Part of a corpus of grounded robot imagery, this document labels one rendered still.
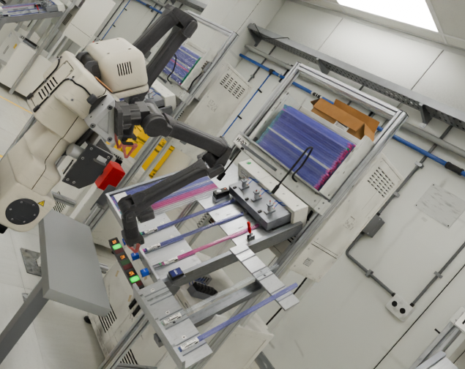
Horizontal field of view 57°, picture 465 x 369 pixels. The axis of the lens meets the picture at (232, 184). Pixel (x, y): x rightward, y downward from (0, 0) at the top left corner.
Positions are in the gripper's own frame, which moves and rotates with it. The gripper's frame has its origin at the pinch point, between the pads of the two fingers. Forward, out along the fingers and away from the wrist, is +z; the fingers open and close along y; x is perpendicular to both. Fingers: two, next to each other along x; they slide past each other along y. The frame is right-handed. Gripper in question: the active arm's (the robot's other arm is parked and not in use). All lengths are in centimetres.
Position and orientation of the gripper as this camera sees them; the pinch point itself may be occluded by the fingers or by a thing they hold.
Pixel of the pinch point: (135, 250)
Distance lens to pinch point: 187.2
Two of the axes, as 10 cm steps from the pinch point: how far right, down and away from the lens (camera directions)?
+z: 0.2, 8.2, 5.8
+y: -5.1, -4.9, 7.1
